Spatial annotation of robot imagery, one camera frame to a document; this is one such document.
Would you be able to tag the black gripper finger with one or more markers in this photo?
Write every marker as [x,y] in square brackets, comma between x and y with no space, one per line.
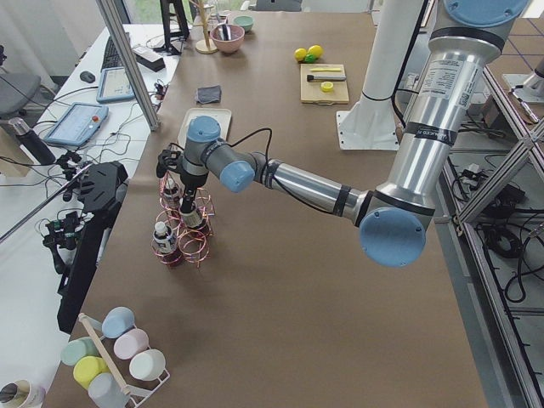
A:
[187,202]

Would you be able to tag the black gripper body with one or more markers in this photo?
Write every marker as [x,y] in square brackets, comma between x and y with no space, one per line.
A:
[190,181]

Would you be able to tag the tea bottle with white cap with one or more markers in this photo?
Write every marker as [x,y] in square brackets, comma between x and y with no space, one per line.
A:
[196,221]

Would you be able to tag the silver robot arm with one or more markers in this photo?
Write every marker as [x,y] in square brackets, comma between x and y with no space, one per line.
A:
[393,218]

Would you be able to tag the tea bottle in rack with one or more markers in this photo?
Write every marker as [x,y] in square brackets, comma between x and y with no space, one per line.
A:
[165,243]
[171,194]

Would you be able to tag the cream serving tray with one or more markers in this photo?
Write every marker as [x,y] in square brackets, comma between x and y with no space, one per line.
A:
[204,125]

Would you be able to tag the grey folded cloth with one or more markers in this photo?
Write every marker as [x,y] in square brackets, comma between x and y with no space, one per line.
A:
[208,95]

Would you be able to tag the blue teach pendant tablet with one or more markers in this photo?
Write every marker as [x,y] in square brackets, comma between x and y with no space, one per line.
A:
[78,125]

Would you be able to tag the black computer mouse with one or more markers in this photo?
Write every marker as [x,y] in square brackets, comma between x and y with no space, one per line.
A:
[87,77]

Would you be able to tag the black keyboard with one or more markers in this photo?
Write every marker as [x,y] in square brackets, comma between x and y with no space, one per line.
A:
[111,57]

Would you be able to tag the wooden mug tree stand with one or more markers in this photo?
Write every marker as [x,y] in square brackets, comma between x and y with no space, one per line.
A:
[205,45]

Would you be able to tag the black thermos bottle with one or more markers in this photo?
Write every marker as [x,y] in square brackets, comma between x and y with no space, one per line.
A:
[31,141]

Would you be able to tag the pink bowl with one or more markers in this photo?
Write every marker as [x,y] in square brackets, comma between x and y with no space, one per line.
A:
[228,38]

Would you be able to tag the blue cup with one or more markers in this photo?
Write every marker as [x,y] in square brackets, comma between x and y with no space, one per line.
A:
[118,321]

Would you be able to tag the pink cup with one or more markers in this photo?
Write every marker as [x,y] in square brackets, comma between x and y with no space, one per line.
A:
[131,343]

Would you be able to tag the mint green bowl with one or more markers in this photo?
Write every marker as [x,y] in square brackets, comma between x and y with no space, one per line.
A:
[244,21]

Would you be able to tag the steel cylinder muddler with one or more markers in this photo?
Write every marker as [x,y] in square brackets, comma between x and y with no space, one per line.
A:
[325,78]

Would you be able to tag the yellow lemon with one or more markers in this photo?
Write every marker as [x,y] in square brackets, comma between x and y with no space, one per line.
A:
[316,51]
[300,54]

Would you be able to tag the white cup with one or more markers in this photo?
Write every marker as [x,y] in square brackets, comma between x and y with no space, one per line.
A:
[147,365]

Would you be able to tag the half lemon slice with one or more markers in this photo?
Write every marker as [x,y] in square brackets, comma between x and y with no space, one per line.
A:
[327,87]

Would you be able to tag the wooden cutting board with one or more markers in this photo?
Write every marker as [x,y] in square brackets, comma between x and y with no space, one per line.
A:
[310,91]

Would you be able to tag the green lime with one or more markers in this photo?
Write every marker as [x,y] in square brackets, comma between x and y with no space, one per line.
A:
[309,58]

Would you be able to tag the yellow plastic knife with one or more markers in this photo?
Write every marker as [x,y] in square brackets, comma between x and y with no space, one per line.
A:
[326,69]

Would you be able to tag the pale green cup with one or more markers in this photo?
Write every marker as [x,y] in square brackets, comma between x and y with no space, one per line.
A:
[77,349]

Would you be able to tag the yellow cup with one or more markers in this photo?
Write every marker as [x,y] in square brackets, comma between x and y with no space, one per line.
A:
[87,369]

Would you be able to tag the grey cup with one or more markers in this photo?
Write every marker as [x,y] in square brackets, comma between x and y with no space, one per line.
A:
[105,393]

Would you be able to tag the paper tape roll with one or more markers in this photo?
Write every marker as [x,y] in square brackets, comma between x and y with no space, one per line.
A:
[22,394]

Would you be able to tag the copper wire bottle rack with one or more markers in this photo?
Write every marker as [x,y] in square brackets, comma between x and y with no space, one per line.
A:
[186,238]

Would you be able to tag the aluminium frame post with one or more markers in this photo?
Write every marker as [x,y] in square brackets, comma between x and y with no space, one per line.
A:
[115,27]

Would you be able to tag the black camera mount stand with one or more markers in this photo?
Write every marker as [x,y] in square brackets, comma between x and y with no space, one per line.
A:
[75,240]

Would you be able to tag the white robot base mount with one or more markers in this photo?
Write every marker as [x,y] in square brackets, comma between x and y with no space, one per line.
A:
[370,124]

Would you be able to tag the white wire cup rack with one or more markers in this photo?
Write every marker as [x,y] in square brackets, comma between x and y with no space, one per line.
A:
[138,391]

